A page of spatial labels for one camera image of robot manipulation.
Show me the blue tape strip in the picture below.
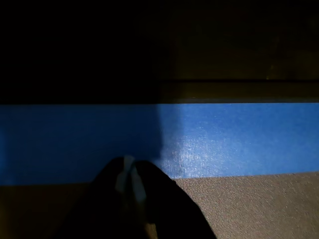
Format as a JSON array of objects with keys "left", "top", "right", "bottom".
[{"left": 0, "top": 103, "right": 319, "bottom": 186}]

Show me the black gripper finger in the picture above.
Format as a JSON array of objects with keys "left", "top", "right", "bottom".
[
  {"left": 48, "top": 155, "right": 133, "bottom": 239},
  {"left": 129, "top": 159, "right": 218, "bottom": 239}
]

